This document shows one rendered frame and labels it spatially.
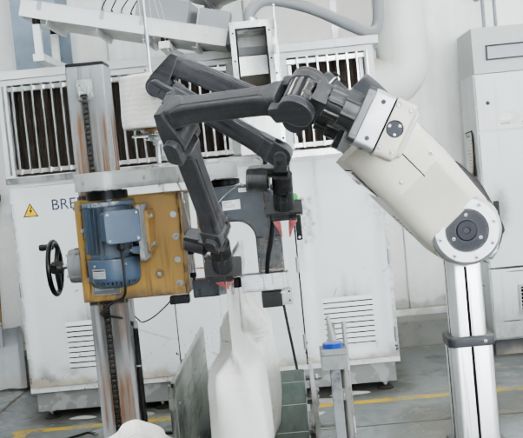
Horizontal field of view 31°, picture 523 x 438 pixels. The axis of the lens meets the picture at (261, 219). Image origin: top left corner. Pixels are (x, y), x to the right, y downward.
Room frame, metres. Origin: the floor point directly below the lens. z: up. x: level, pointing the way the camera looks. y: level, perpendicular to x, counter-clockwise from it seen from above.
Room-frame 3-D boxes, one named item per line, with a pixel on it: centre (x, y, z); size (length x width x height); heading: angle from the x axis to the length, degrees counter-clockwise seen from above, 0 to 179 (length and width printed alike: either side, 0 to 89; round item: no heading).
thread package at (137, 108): (2.78, 0.29, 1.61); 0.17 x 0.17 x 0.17
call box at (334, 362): (2.79, -0.17, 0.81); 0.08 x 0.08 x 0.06; 88
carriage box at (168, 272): (3.02, 0.40, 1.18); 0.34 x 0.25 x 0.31; 88
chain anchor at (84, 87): (2.95, 0.50, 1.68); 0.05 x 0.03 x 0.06; 88
